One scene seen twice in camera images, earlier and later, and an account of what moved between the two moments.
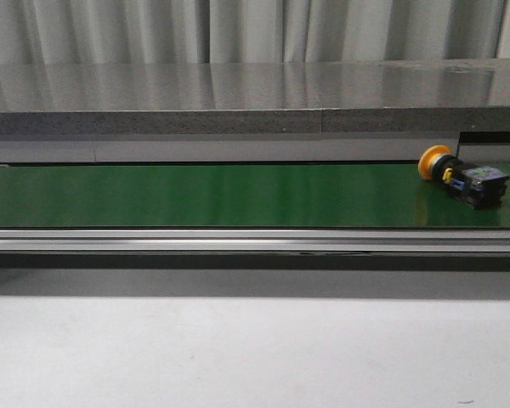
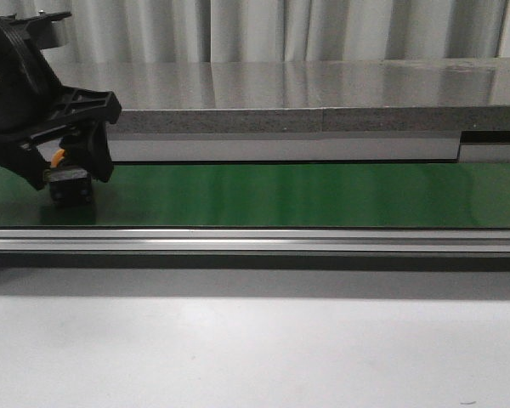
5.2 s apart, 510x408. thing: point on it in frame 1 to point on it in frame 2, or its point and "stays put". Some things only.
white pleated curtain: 31,32 stays put
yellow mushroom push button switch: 482,187 to 69,186
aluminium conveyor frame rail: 252,240 stays put
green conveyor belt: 236,195 stays put
